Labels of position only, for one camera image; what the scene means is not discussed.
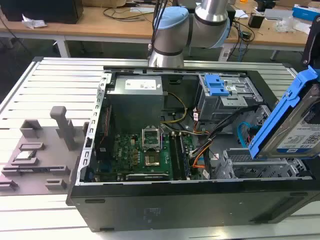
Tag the crumpled clear plastic bag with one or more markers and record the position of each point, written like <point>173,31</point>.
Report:
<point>33,23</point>

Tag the large black box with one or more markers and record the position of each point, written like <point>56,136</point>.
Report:
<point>42,10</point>

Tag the metal disk bay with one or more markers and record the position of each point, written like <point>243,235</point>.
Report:
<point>250,165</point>

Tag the metal drive cage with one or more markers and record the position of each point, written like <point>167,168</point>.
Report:
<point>225,105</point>

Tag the grey parts rack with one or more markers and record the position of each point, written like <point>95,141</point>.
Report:
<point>50,175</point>

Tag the blue cardboard box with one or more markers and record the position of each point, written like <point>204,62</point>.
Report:
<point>306,11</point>

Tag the blue drive cage latch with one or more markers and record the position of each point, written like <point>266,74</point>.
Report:
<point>215,85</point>

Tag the silver CPU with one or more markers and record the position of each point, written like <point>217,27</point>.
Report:
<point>24,155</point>

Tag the CPU socket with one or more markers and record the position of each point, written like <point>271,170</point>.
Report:
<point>152,160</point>

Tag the RAM stick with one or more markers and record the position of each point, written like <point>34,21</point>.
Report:
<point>32,170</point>

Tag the hard disk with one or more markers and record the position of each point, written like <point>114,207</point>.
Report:
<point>287,125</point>

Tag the black RAM slot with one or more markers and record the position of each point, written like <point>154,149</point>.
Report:
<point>183,157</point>
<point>175,157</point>

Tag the clear plastic bags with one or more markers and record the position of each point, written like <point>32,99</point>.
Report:
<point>285,25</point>

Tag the small black box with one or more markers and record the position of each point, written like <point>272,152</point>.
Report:
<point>255,20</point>

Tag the green motherboard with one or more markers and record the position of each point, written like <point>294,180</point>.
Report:
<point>130,150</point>

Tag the black open PC case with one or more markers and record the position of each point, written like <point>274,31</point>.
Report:
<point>175,207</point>

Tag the wooden desk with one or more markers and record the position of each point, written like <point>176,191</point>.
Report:
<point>100,27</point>

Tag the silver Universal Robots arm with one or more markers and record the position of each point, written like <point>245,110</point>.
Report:
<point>172,32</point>

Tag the grey power supply unit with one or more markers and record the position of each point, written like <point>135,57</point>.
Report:
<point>136,97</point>

